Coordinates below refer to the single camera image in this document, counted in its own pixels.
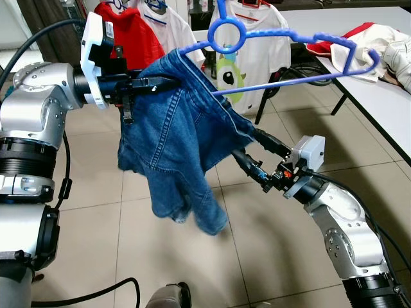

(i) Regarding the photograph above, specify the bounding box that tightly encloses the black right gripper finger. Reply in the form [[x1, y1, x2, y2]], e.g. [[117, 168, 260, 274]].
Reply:
[[252, 128, 293, 162], [231, 149, 270, 192]]

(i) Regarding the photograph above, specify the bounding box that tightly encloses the purple plastic hanger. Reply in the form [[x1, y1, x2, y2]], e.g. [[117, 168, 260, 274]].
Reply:
[[177, 0, 381, 97]]

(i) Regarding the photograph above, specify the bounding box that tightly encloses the red plastic hanger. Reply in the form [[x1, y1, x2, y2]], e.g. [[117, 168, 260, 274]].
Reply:
[[234, 0, 274, 8]]

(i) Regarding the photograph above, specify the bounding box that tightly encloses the red shirt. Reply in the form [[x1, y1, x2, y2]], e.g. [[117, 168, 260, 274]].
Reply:
[[95, 0, 164, 71]]

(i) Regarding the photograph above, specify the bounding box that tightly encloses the white shirt with blue collar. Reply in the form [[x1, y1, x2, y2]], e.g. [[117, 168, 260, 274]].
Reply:
[[138, 0, 206, 68]]

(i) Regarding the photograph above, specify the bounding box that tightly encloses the white monster print T-shirt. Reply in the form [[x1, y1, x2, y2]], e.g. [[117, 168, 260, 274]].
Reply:
[[207, 0, 293, 126]]

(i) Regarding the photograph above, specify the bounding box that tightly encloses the dark grey curtain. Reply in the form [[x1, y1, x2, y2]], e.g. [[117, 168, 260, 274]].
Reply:
[[16, 0, 87, 65]]

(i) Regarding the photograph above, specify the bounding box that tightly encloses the red garment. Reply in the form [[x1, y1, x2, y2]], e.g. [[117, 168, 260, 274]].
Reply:
[[305, 22, 376, 58]]

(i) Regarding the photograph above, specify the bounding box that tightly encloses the pale grey right wrist camera mount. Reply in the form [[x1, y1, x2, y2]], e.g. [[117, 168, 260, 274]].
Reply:
[[286, 135, 326, 177]]

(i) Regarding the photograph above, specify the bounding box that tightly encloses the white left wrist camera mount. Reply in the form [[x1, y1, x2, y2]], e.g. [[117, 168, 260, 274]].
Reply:
[[80, 12, 116, 108]]

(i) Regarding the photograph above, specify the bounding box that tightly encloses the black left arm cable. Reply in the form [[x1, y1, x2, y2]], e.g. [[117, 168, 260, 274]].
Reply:
[[0, 18, 141, 308]]

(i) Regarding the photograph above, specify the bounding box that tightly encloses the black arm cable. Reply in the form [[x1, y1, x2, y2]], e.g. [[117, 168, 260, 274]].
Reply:
[[0, 18, 141, 308], [297, 168, 411, 308]]

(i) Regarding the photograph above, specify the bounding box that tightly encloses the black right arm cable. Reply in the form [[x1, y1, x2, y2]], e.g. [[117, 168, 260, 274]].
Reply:
[[297, 168, 411, 308]]

